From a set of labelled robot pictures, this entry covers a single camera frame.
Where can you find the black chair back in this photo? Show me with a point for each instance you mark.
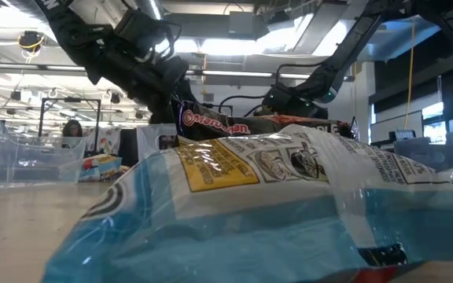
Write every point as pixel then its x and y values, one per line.
pixel 128 147

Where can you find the white patterned cloth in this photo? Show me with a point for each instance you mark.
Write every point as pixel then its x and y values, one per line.
pixel 104 141

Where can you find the person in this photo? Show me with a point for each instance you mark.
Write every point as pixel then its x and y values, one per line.
pixel 72 129

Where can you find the bright ceiling light panel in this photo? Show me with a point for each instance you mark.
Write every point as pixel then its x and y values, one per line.
pixel 226 46

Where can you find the silver ceiling duct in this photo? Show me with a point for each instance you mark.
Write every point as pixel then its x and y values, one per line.
pixel 149 8

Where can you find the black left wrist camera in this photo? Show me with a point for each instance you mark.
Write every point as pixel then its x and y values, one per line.
pixel 144 33

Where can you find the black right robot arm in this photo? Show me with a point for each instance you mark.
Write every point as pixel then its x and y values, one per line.
pixel 352 43

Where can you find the black ceiling-mounted device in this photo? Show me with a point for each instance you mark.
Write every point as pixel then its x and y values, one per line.
pixel 30 41

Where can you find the small grey wall box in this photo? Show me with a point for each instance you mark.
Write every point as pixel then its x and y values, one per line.
pixel 208 97

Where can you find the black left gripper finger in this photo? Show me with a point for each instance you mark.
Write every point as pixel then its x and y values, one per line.
pixel 186 93
pixel 163 114

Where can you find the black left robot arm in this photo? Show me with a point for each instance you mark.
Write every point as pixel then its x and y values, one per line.
pixel 69 43

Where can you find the long ceiling light tube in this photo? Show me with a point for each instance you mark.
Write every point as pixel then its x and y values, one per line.
pixel 242 73
pixel 22 67

